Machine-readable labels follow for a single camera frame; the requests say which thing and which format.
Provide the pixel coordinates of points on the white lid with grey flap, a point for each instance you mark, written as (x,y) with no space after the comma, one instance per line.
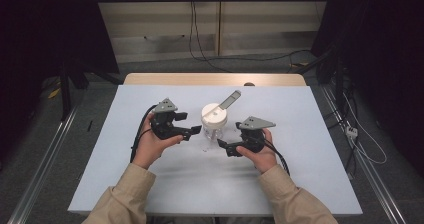
(214,115)

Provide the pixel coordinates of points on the black metal stand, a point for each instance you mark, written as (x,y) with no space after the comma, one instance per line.
(65,90)

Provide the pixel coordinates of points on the metal floor rail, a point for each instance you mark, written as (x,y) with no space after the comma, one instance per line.
(46,164)
(366,170)

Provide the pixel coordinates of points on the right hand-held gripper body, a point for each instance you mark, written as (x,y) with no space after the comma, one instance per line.
(255,132)

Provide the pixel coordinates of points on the person's right hand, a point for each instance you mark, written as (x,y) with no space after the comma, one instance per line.
(261,159)

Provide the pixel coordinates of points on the black curtain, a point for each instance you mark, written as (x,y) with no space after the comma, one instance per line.
(40,44)
(383,50)

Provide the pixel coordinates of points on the person's left hand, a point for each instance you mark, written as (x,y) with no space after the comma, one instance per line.
(150,150)

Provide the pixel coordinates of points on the clear glass jar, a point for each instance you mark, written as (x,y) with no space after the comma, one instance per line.
(213,133)

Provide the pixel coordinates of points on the light wooden table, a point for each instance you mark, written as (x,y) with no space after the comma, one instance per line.
(186,79)

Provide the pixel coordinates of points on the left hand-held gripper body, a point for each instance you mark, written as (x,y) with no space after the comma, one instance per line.
(165,124)

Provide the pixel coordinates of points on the yellow floor tape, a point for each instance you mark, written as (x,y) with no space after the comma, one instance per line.
(54,93)

